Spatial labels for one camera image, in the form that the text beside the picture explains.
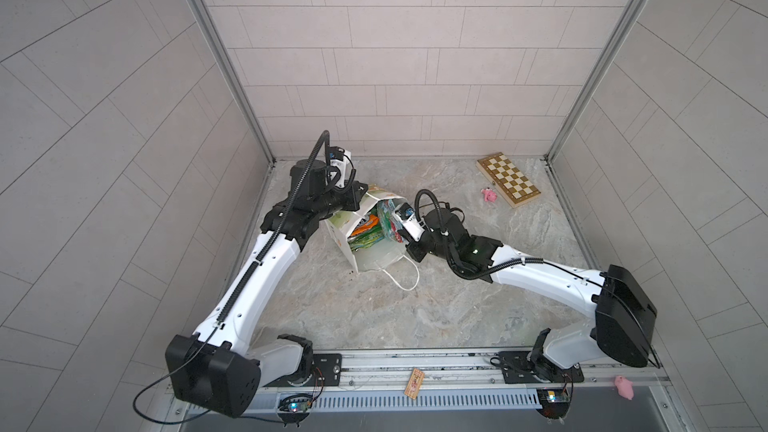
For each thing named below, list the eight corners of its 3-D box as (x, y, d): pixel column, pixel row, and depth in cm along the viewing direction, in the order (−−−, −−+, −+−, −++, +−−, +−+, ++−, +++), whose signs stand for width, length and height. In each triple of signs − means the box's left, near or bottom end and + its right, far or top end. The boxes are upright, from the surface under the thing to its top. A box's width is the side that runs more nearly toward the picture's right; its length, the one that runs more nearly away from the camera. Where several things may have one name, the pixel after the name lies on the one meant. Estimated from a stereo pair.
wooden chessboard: (513, 207, 104) (516, 203, 102) (476, 164, 117) (477, 159, 115) (538, 197, 107) (541, 192, 105) (499, 155, 120) (500, 151, 118)
